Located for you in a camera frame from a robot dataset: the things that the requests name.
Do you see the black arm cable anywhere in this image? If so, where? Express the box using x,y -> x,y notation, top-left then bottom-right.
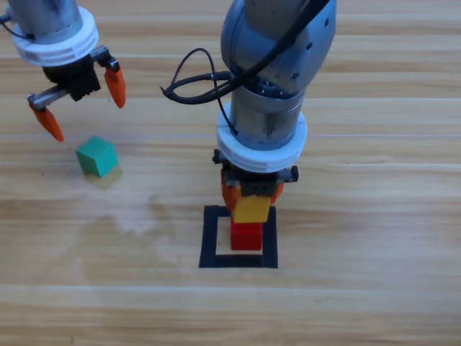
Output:
160,0 -> 332,138
0,6 -> 36,41

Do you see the yellow wooden block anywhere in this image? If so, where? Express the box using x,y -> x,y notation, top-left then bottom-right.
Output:
232,195 -> 271,224

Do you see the black tape square outline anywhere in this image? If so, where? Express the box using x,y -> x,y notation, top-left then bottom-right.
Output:
198,204 -> 279,270

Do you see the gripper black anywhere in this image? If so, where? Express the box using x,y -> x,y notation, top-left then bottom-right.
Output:
27,45 -> 127,143
212,149 -> 300,210

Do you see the green wooden block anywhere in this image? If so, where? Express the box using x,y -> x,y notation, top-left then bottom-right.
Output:
74,136 -> 119,178

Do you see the red wooden block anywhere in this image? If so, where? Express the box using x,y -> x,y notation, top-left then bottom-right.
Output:
230,221 -> 263,252

